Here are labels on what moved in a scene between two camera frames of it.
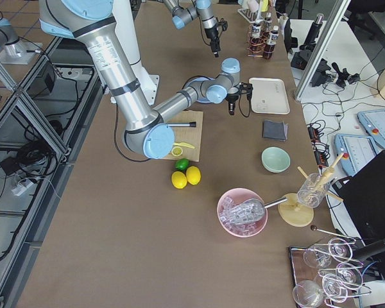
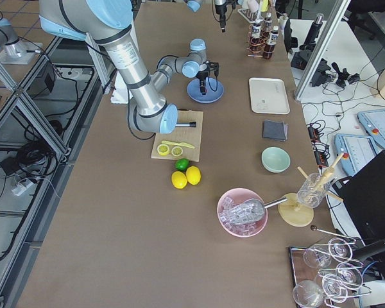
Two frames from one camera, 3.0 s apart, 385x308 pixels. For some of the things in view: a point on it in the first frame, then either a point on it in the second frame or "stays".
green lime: (182, 164) stays
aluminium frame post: (321, 49) stays
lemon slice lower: (177, 151) stays
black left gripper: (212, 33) -> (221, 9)
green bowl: (275, 159) stays
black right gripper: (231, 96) -> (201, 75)
